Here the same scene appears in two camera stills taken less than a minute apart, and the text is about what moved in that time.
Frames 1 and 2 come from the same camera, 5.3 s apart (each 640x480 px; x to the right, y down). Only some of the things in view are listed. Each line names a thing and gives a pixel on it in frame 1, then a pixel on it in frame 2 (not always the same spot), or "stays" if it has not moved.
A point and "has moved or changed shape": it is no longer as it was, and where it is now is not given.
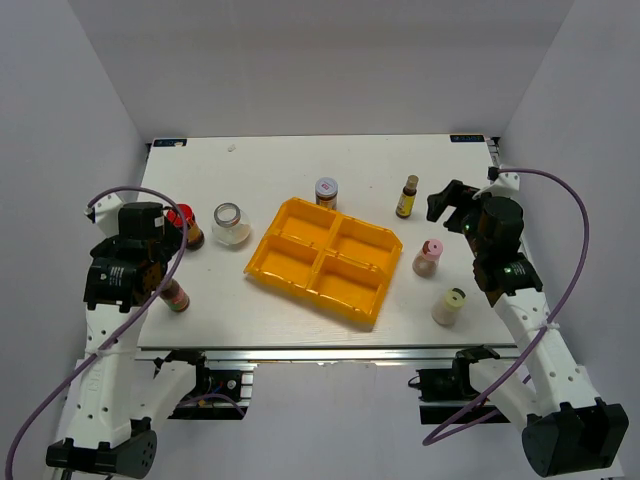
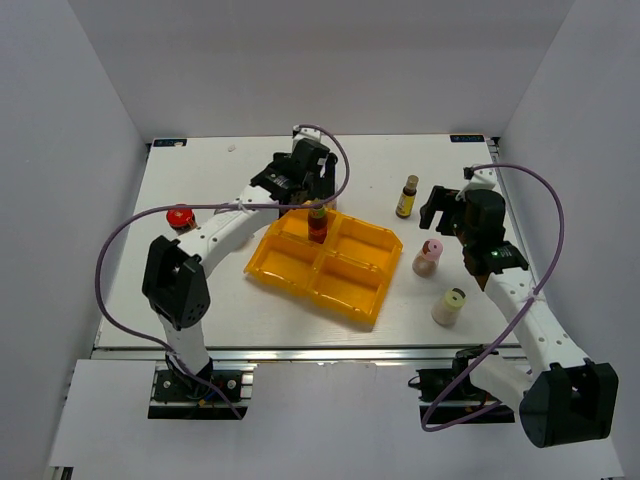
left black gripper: x=171 y=240 → x=327 y=185
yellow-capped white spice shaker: x=445 y=313 stays
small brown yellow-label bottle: x=407 y=198 stays
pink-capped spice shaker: x=425 y=264 stays
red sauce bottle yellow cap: x=175 y=296 has moved or changed shape
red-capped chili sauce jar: x=195 y=235 stays
